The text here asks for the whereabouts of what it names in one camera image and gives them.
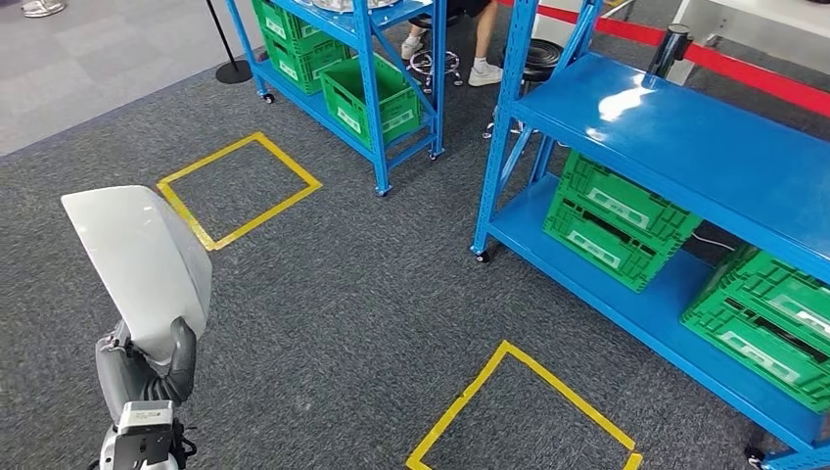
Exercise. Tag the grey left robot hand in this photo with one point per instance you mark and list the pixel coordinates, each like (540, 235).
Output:
(120, 376)

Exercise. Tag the white curved plastic part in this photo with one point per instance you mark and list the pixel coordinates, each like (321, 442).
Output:
(142, 272)

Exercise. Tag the black stanchion round base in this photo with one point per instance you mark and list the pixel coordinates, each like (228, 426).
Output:
(230, 68)

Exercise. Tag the yellow floor tape square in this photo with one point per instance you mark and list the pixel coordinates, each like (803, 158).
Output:
(457, 403)

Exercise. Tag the person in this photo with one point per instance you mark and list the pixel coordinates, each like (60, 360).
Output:
(486, 39)
(42, 6)

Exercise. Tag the open green plastic crate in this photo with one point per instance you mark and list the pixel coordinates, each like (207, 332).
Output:
(402, 110)

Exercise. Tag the blue rack holding hubcap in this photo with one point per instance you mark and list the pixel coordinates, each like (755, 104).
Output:
(368, 78)

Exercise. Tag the silver hubcap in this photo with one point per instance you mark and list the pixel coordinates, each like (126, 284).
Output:
(350, 5)

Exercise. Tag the black stool chrome base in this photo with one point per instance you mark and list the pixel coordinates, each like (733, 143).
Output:
(434, 61)
(538, 58)

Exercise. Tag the wide blue steel rack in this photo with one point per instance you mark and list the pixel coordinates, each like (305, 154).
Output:
(681, 143)

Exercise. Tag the red barrier belt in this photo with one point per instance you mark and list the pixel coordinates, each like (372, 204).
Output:
(746, 74)

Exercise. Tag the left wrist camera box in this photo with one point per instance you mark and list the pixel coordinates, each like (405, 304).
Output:
(146, 428)

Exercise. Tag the black stanchion post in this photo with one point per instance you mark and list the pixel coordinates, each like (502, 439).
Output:
(668, 52)

